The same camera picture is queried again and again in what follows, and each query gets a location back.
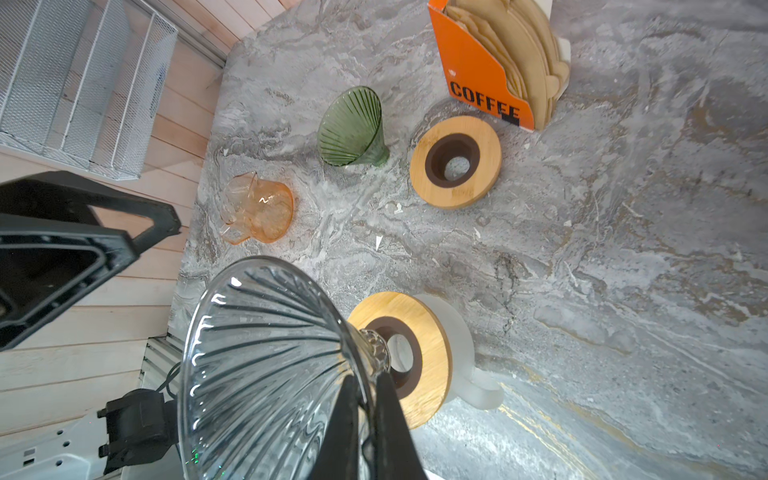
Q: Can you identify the orange glass pitcher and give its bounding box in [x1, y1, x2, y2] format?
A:
[219, 172, 294, 245]

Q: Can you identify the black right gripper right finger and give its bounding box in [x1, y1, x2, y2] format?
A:
[374, 372, 428, 480]

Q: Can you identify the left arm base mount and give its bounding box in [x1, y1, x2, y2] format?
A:
[97, 388, 179, 475]

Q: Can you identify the brown paper filter stack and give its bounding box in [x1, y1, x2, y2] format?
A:
[443, 0, 570, 130]

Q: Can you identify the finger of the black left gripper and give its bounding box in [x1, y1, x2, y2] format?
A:
[1, 214, 139, 351]
[1, 171, 181, 254]

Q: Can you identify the clear glass dripper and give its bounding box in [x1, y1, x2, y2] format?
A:
[178, 256, 390, 479]

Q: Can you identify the aluminium rail base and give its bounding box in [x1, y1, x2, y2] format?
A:
[1, 334, 184, 479]

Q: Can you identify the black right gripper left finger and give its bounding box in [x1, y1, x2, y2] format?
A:
[308, 376, 359, 480]

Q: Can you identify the orange coffee filter box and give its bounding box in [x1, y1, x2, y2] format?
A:
[428, 0, 534, 131]

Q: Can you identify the wooden ring dripper stand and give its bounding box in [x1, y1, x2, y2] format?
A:
[348, 291, 453, 430]

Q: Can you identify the green glass dripper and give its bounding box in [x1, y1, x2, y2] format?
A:
[317, 86, 390, 167]

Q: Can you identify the white wire mesh shelf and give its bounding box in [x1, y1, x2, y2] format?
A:
[1, 0, 178, 181]

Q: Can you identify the frosted white mug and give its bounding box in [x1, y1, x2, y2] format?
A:
[415, 294, 504, 410]

